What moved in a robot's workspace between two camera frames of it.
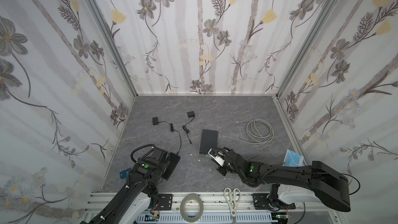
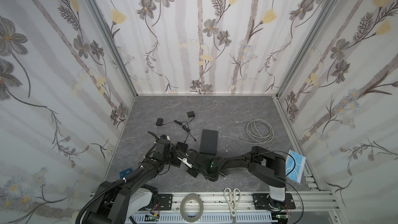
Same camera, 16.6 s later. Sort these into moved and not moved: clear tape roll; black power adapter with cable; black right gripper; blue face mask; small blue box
Moved: black power adapter with cable; black right gripper
Not moved: blue face mask; small blue box; clear tape roll
